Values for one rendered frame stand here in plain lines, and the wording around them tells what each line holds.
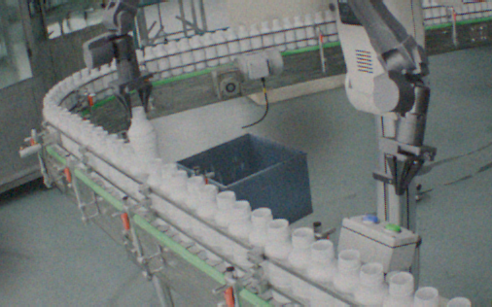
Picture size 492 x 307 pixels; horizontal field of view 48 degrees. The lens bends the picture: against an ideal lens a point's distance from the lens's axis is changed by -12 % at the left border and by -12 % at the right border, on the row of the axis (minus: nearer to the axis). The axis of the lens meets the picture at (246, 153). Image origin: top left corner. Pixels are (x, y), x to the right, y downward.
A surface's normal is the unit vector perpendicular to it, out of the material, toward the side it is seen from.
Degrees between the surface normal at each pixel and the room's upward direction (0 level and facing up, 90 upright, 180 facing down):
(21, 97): 90
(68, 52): 90
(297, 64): 90
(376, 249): 70
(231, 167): 90
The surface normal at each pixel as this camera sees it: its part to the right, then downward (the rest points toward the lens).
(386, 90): -0.75, 0.02
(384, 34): -0.55, 0.49
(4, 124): 0.57, 0.23
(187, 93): 0.30, 0.32
